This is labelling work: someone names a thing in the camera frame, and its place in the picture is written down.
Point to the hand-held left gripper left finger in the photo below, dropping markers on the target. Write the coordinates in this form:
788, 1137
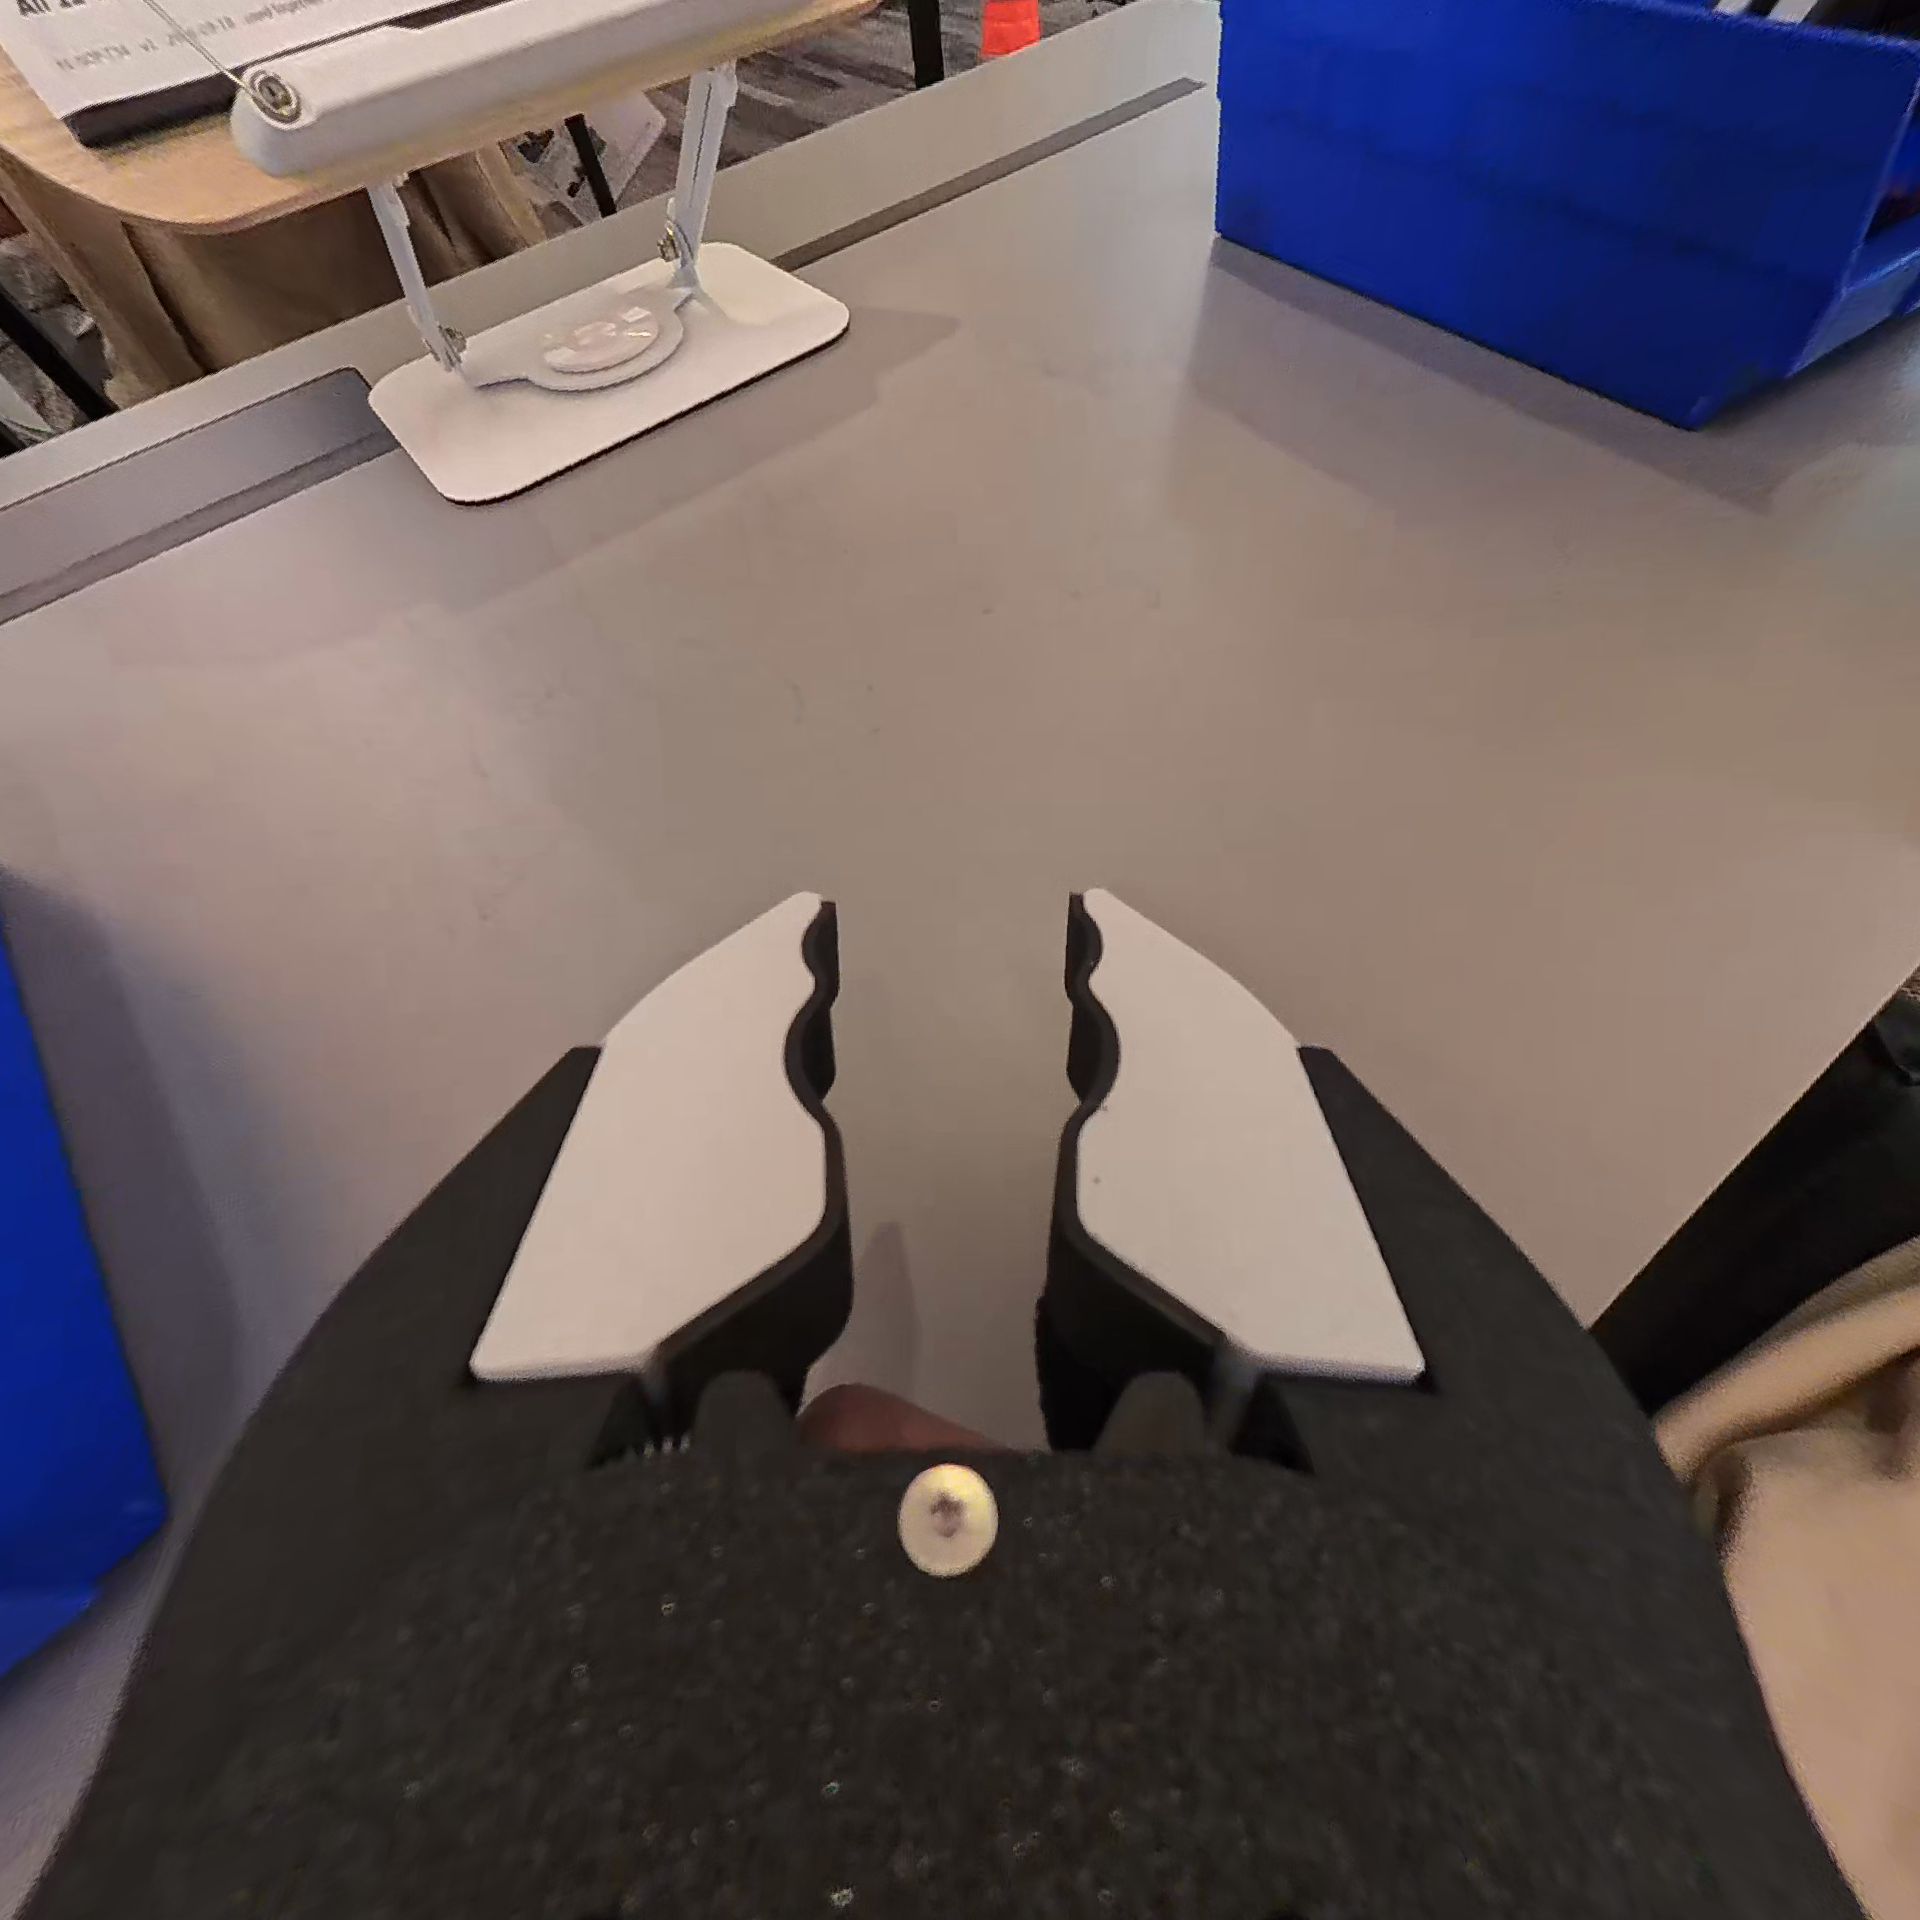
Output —
674, 1172

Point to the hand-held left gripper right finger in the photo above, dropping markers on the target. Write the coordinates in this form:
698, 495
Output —
1215, 1186

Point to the white and wooden book stand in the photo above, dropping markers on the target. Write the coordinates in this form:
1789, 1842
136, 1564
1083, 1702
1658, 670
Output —
598, 377

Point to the blue plastic bin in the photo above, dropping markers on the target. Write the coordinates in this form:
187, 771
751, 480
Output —
59, 1276
1499, 181

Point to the printed instruction sheet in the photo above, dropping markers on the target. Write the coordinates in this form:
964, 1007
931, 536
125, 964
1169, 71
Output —
150, 61

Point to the orange traffic cone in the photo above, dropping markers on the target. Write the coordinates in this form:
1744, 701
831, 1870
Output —
1011, 25

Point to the newspaper sheet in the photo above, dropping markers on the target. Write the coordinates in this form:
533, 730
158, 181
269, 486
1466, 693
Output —
593, 143

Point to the person's black pants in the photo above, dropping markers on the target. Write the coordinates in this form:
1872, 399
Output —
1770, 1200

